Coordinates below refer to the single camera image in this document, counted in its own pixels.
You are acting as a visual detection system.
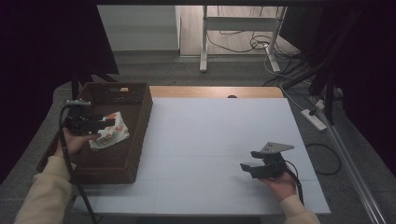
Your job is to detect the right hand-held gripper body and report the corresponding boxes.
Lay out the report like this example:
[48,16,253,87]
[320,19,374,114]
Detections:
[250,141,295,180]

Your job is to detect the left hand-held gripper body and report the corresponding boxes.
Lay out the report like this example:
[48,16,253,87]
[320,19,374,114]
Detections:
[62,99,96,136]

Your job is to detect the white patterned baby pants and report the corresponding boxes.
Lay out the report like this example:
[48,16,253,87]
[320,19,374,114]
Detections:
[88,111,131,152]

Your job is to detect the brown wicker basket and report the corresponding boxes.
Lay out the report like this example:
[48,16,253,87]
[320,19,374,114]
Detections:
[36,81,154,185]

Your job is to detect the person's right hand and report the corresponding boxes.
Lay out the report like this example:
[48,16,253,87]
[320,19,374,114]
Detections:
[260,173,299,203]

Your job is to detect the person's left hand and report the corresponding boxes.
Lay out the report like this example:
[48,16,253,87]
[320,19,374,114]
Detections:
[54,130,101,160]

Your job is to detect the white power strip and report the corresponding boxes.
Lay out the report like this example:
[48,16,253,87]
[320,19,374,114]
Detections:
[300,107,328,132]

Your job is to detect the dark curtain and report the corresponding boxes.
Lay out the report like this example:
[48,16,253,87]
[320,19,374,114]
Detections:
[0,0,120,185]
[279,0,396,178]

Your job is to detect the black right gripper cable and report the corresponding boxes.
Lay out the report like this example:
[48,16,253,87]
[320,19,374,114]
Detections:
[284,159,305,206]

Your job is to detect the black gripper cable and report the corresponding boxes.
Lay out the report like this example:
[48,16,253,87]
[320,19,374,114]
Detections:
[58,104,100,224]
[284,159,305,206]

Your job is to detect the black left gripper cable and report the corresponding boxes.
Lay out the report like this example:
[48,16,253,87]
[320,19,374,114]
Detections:
[58,104,100,224]

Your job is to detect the white cable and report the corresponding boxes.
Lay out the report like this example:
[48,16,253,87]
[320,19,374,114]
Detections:
[263,46,307,111]

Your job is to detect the black looped floor cable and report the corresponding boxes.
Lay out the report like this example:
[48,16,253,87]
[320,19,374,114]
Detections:
[304,143,342,176]

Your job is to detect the white wall panel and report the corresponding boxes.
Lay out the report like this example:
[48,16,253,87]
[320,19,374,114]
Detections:
[96,4,181,52]

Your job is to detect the tangle of black cables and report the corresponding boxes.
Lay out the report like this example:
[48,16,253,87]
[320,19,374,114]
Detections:
[206,6,312,88]

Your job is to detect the white desk frame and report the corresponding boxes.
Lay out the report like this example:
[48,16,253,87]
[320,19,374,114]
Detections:
[199,5,289,74]

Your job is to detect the black horizontal frame bar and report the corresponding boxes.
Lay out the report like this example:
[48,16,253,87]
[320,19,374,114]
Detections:
[96,0,396,7]

